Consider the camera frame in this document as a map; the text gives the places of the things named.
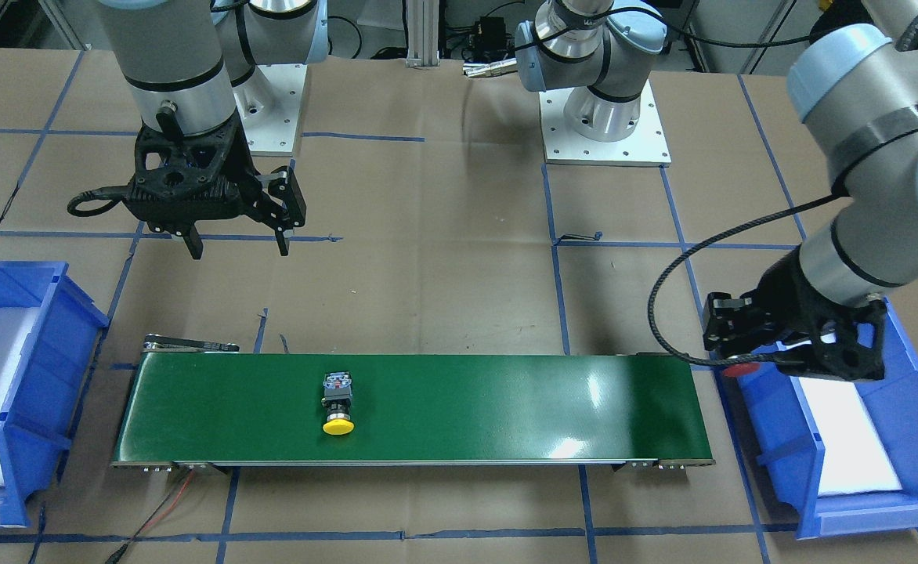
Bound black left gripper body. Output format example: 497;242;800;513
754;252;887;381

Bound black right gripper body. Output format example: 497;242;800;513
123;117;262;232

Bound yellow push button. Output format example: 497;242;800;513
320;371;355;436

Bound red push button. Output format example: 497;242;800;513
721;361;762;379

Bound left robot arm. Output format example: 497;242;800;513
514;1;918;381

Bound blue bin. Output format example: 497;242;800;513
725;307;918;540
0;261;109;527

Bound green conveyor belt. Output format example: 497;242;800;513
112;350;714;468

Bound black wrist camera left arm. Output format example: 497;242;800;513
703;292;767;357

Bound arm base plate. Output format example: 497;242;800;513
233;63;308;157
538;81;673;167

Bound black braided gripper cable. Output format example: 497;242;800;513
647;193;851;369

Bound aluminium frame post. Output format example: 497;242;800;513
403;0;442;68

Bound red black conveyor wire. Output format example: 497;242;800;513
103;467;197;564

